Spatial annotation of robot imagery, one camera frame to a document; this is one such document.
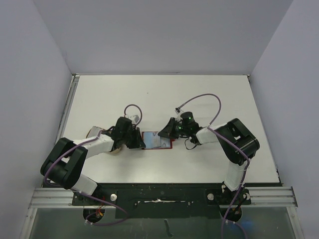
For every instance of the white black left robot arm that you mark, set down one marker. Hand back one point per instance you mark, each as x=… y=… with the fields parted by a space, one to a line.
x=65 y=162

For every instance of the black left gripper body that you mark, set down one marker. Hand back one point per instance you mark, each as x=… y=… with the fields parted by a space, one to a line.
x=126 y=137

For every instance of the silver VIP card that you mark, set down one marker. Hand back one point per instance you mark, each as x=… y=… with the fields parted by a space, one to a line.
x=165 y=142
x=151 y=139

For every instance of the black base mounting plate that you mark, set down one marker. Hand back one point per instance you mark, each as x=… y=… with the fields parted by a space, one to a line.
x=171 y=200

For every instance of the aluminium rail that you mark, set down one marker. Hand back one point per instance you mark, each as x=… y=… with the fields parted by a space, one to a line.
x=67 y=106
x=259 y=196

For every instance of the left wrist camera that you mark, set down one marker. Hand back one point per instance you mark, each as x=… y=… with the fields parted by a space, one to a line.
x=134 y=118

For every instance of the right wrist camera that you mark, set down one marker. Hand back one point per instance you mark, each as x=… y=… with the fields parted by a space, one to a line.
x=178 y=112

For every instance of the red leather card holder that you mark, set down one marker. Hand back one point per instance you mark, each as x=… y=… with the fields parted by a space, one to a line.
x=158 y=147

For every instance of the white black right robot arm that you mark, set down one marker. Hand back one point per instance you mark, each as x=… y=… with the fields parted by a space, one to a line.
x=237 y=141

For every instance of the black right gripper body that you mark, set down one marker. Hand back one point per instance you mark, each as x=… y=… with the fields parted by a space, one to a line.
x=173 y=129

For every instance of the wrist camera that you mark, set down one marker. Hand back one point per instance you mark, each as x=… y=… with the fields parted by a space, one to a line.
x=178 y=112
x=134 y=118

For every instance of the aluminium left rail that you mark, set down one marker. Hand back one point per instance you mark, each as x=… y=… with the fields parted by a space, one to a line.
x=67 y=106

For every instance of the aluminium front rail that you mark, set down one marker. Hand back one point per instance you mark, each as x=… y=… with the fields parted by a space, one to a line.
x=259 y=196

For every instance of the beige oval tray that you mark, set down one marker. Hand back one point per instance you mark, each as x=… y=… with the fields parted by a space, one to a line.
x=102 y=144

